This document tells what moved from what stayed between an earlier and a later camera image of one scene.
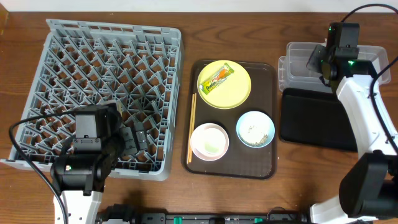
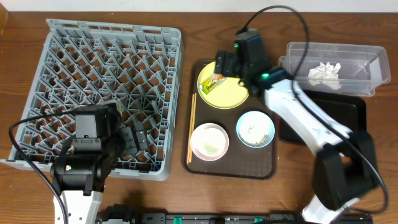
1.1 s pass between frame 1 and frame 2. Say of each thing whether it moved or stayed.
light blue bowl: stayed
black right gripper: moved
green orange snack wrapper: stayed
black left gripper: stayed
